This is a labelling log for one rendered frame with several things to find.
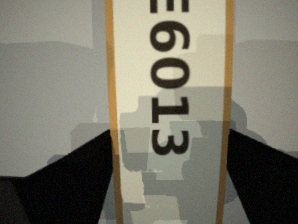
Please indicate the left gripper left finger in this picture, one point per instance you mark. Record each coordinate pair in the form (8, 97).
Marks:
(71, 190)

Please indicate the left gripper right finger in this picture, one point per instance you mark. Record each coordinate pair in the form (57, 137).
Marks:
(265, 179)

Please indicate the orange welding electrode pack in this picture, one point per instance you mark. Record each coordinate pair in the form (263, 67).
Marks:
(169, 73)

